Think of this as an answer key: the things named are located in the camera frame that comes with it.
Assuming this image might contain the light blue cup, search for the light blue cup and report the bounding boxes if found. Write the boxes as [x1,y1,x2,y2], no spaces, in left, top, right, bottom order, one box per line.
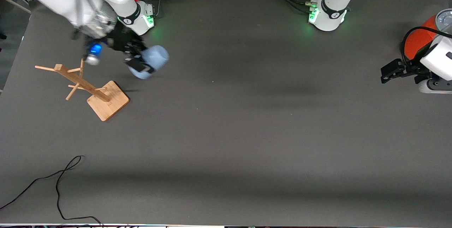
[128,45,170,80]

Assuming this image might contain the orange can with grey lid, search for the orange can with grey lid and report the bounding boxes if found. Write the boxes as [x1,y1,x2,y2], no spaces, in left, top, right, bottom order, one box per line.
[404,8,452,61]

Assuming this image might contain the wooden mug tree stand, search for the wooden mug tree stand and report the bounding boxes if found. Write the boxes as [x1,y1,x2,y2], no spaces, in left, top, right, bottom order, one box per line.
[35,58,130,122]

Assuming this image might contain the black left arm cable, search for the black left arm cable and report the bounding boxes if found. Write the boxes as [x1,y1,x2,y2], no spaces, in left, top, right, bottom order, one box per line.
[400,27,452,71]

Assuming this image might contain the thin black table cable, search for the thin black table cable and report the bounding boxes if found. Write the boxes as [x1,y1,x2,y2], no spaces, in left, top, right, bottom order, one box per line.
[0,156,103,227]

